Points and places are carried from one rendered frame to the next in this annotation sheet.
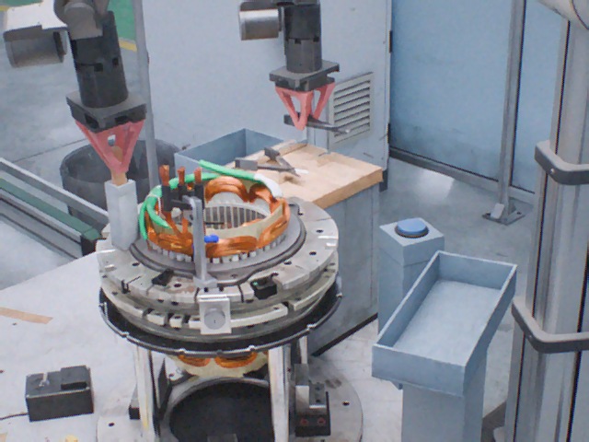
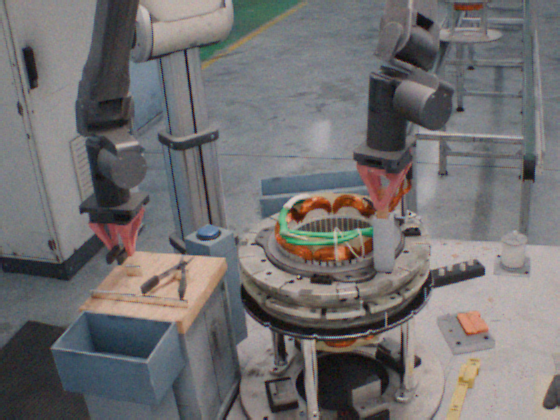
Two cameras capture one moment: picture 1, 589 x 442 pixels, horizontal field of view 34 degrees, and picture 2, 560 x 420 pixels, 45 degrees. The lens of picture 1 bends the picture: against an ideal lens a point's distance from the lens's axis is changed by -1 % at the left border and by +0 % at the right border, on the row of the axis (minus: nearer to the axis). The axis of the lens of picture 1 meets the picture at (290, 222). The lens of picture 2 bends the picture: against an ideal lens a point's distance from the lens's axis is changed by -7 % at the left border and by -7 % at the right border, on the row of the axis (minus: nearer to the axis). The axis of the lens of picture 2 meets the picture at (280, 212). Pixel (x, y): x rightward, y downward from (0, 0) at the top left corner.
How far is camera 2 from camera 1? 1.95 m
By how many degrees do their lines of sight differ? 99
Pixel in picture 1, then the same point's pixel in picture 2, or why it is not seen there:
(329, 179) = (166, 263)
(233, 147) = (74, 364)
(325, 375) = (264, 358)
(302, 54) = not seen: hidden behind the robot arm
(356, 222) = not seen: hidden behind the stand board
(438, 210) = not seen: outside the picture
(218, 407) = (328, 400)
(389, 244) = (221, 246)
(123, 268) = (416, 252)
